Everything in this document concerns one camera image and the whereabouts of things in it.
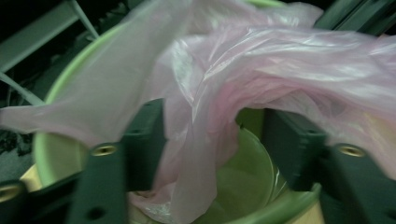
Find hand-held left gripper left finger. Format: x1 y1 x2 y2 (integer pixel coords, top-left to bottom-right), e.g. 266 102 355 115
120 98 168 192

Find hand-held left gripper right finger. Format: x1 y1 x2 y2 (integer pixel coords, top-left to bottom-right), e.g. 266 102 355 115
262 108 329 192

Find light green plastic bin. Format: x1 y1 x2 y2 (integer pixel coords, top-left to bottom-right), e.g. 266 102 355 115
32 0 322 224

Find pink translucent plastic bag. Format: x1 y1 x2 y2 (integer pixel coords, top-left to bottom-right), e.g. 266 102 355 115
0 0 396 224

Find grey metal stand frame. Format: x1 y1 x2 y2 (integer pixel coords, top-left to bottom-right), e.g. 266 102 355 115
313 0 396 35
0 0 101 106

